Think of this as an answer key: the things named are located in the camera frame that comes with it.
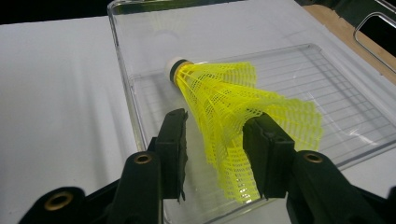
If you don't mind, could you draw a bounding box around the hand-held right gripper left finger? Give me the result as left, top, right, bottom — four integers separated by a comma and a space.
153, 107, 190, 203

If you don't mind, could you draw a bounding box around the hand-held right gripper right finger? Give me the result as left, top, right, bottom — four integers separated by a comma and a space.
242, 112, 297, 200

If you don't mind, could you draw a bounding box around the yellow plastic shuttlecock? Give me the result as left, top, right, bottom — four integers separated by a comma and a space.
163, 56, 259, 166
206, 87, 289, 189
218, 97, 324, 204

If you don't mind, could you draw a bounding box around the clear plastic container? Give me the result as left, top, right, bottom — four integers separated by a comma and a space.
106, 0, 396, 224

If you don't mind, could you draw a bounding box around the white table cover sheet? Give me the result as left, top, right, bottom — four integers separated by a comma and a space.
0, 0, 396, 224

